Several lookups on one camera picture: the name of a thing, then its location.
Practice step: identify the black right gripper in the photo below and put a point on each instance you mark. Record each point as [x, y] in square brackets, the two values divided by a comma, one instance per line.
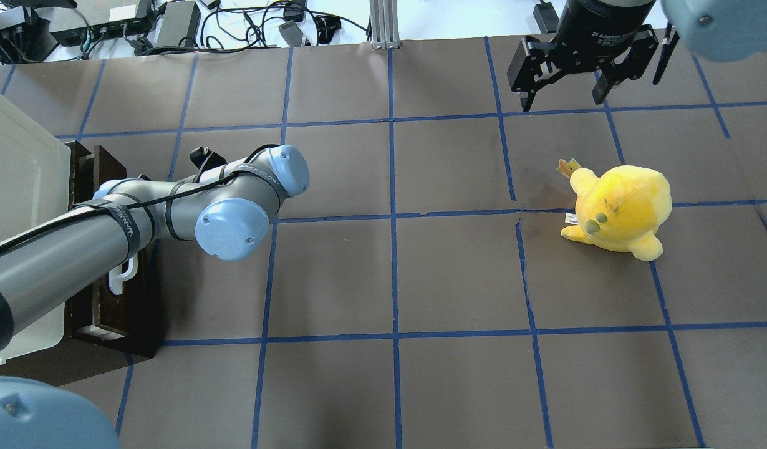
[594, 28]

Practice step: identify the white drawer handle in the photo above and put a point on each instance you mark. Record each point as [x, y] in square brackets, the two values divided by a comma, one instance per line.
[121, 274]

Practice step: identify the dark wooden drawer cabinet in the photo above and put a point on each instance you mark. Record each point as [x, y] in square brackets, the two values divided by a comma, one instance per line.
[103, 331]

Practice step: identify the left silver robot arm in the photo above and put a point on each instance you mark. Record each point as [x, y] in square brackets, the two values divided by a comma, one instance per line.
[227, 208]

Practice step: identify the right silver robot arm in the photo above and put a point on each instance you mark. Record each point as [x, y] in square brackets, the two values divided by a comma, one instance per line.
[723, 31]

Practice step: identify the yellow plush dinosaur toy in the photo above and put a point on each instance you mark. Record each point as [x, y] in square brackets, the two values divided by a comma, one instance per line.
[621, 210]

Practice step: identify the black power adapter brick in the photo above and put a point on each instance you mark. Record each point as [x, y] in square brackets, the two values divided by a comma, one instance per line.
[179, 21]

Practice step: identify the aluminium frame post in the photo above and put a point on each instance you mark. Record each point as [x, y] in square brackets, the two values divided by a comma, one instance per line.
[383, 25]

